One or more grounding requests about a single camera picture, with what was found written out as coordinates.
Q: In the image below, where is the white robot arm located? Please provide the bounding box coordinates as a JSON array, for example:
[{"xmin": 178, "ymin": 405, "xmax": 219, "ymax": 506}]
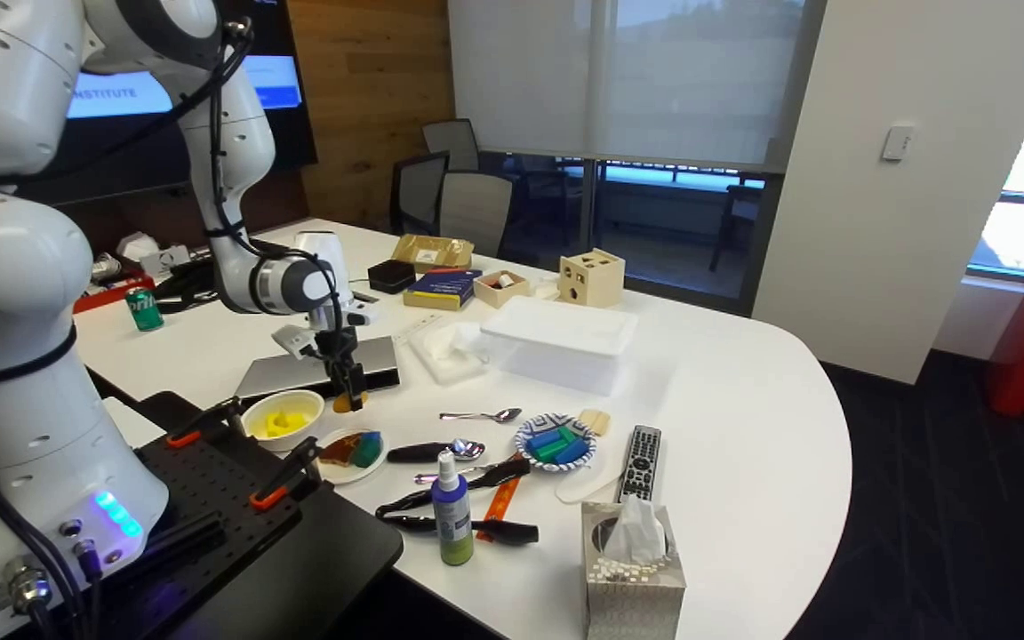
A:
[{"xmin": 0, "ymin": 0, "xmax": 362, "ymax": 637}]

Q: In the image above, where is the black remote control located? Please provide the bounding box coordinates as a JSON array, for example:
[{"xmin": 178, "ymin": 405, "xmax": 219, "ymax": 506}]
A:
[{"xmin": 618, "ymin": 425, "xmax": 662, "ymax": 499}]

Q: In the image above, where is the white bowl with toys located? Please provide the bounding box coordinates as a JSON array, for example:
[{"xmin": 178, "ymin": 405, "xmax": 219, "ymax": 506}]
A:
[{"xmin": 317, "ymin": 429, "xmax": 385, "ymax": 485}]

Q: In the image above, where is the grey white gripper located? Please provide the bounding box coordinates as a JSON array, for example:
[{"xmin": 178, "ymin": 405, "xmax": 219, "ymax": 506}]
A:
[{"xmin": 310, "ymin": 312, "xmax": 362, "ymax": 405}]

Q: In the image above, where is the orange black clamp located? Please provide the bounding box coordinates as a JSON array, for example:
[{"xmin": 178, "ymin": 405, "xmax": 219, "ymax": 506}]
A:
[
  {"xmin": 249, "ymin": 436, "xmax": 317, "ymax": 512},
  {"xmin": 167, "ymin": 397, "xmax": 243, "ymax": 453}
]

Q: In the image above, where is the blue book stack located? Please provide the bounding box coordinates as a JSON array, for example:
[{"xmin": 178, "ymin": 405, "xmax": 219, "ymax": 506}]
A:
[{"xmin": 402, "ymin": 269, "xmax": 474, "ymax": 308}]

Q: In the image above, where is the silver Dell laptop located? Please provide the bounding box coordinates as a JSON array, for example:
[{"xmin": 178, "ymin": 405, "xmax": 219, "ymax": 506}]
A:
[{"xmin": 233, "ymin": 338, "xmax": 399, "ymax": 400}]

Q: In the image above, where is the black perforated mounting board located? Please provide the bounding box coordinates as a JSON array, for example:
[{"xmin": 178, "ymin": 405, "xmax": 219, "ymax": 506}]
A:
[{"xmin": 100, "ymin": 392, "xmax": 402, "ymax": 640}]

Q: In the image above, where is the small spray bottle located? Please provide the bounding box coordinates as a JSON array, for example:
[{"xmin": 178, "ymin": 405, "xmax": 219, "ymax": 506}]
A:
[{"xmin": 430, "ymin": 453, "xmax": 474, "ymax": 566}]

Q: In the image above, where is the green bottle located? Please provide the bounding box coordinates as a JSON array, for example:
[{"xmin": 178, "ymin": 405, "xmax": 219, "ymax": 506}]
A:
[{"xmin": 123, "ymin": 289, "xmax": 163, "ymax": 329}]

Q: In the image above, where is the orange artificial bun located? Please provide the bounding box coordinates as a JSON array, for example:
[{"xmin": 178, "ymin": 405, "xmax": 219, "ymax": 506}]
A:
[{"xmin": 329, "ymin": 393, "xmax": 362, "ymax": 411}]

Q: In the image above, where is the wooden cube with holes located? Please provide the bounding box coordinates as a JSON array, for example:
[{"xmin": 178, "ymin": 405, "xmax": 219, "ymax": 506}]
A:
[{"xmin": 558, "ymin": 248, "xmax": 624, "ymax": 306}]

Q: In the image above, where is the black marker pen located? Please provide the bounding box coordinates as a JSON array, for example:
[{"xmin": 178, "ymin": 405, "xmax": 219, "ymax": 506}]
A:
[{"xmin": 372, "ymin": 502, "xmax": 545, "ymax": 550}]

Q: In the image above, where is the red box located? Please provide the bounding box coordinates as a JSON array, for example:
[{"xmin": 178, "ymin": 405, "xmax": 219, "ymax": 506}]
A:
[{"xmin": 70, "ymin": 276, "xmax": 151, "ymax": 312}]

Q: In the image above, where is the blue patterned plate with blocks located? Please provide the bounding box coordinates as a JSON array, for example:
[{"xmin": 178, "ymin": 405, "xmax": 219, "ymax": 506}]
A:
[{"xmin": 516, "ymin": 411, "xmax": 592, "ymax": 473}]

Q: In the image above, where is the silver spoon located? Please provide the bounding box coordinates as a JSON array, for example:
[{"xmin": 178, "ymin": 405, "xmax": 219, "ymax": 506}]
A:
[{"xmin": 438, "ymin": 405, "xmax": 522, "ymax": 422}]

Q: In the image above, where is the black handled spoon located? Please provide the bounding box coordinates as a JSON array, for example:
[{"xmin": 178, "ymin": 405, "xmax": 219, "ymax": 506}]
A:
[{"xmin": 388, "ymin": 441, "xmax": 486, "ymax": 462}]

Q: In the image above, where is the right orange black clamp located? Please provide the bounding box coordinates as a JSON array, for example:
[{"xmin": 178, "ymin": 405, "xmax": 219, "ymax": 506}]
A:
[{"xmin": 249, "ymin": 436, "xmax": 317, "ymax": 512}]

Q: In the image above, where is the white foam box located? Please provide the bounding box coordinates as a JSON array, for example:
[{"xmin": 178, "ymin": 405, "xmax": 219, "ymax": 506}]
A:
[{"xmin": 474, "ymin": 299, "xmax": 637, "ymax": 392}]

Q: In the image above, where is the bowl with yellow block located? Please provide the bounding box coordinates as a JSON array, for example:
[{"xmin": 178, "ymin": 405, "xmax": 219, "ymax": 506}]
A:
[{"xmin": 243, "ymin": 392, "xmax": 328, "ymax": 443}]

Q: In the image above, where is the small wooden box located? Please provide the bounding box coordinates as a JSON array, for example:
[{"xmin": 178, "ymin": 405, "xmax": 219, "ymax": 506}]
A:
[{"xmin": 474, "ymin": 269, "xmax": 534, "ymax": 306}]

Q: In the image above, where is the tissue box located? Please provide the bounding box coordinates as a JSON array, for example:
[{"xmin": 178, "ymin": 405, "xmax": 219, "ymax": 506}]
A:
[{"xmin": 580, "ymin": 499, "xmax": 685, "ymax": 640}]

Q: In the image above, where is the left orange black clamp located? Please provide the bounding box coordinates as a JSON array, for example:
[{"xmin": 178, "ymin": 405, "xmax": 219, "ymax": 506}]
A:
[{"xmin": 167, "ymin": 397, "xmax": 243, "ymax": 453}]

